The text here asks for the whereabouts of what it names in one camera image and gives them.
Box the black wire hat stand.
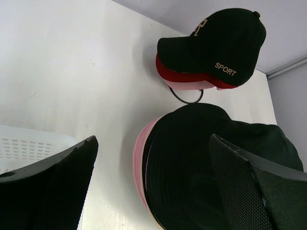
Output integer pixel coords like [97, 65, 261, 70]
[169, 87, 204, 104]

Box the white plastic bin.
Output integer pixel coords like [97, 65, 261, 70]
[0, 126, 78, 174]

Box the pink bucket hat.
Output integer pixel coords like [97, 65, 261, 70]
[132, 117, 161, 210]

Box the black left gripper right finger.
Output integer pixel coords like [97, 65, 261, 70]
[209, 135, 307, 230]

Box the beige black reversible bucket hat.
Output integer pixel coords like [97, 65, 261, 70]
[145, 115, 229, 230]

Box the right aluminium frame post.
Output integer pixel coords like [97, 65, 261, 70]
[266, 55, 307, 80]

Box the red baseball cap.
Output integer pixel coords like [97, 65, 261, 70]
[155, 54, 238, 90]

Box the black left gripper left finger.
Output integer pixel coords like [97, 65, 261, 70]
[0, 136, 98, 230]

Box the black sport baseball cap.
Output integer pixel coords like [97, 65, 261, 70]
[157, 8, 266, 87]

